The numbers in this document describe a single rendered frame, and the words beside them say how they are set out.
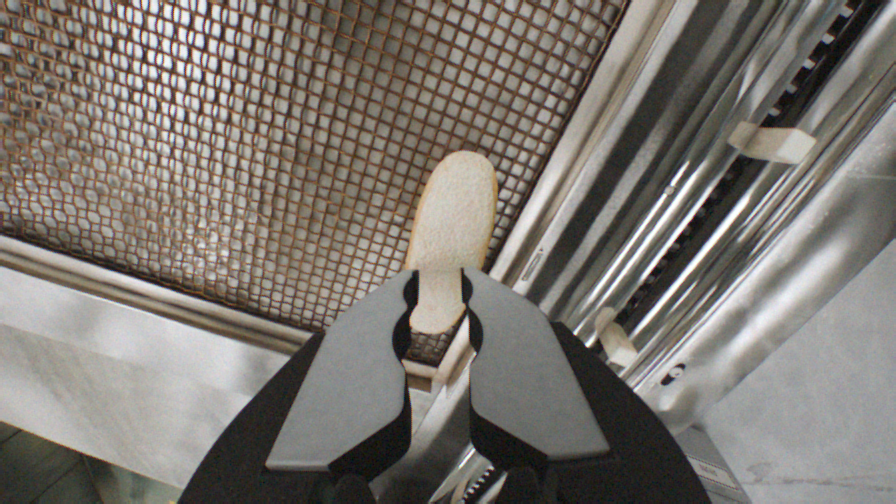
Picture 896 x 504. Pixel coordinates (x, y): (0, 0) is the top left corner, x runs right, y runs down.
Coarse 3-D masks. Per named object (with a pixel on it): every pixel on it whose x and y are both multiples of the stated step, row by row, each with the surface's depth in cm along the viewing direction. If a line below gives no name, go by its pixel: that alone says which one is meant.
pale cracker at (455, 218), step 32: (448, 160) 12; (480, 160) 12; (448, 192) 13; (480, 192) 13; (416, 224) 14; (448, 224) 13; (480, 224) 13; (416, 256) 14; (448, 256) 14; (480, 256) 14; (448, 288) 15; (416, 320) 16; (448, 320) 16
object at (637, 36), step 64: (64, 0) 10; (128, 0) 10; (256, 0) 10; (448, 0) 10; (640, 0) 10; (64, 64) 11; (128, 64) 11; (192, 64) 11; (320, 64) 11; (448, 64) 11; (512, 64) 11; (576, 64) 11; (640, 64) 10; (128, 128) 12; (256, 128) 12; (320, 128) 12; (512, 128) 12; (576, 128) 12; (0, 192) 13; (64, 192) 13; (192, 192) 13; (512, 192) 14; (0, 256) 14; (64, 256) 14; (192, 256) 15; (256, 256) 15; (320, 256) 15; (384, 256) 15; (512, 256) 15; (192, 320) 16; (256, 320) 16; (448, 384) 18
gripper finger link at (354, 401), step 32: (384, 288) 11; (416, 288) 12; (352, 320) 9; (384, 320) 9; (320, 352) 8; (352, 352) 8; (384, 352) 8; (320, 384) 7; (352, 384) 7; (384, 384) 7; (288, 416) 6; (320, 416) 6; (352, 416) 6; (384, 416) 6; (288, 448) 6; (320, 448) 6; (352, 448) 6; (384, 448) 6
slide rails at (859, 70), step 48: (816, 0) 12; (864, 48) 12; (768, 96) 14; (816, 96) 14; (864, 96) 13; (720, 144) 15; (816, 144) 14; (768, 192) 15; (672, 240) 17; (720, 240) 17; (624, 288) 19; (672, 288) 18
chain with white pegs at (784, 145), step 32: (864, 0) 12; (832, 32) 13; (768, 128) 14; (736, 160) 17; (768, 160) 15; (800, 160) 13; (672, 256) 19; (640, 288) 20; (608, 352) 19; (480, 480) 30
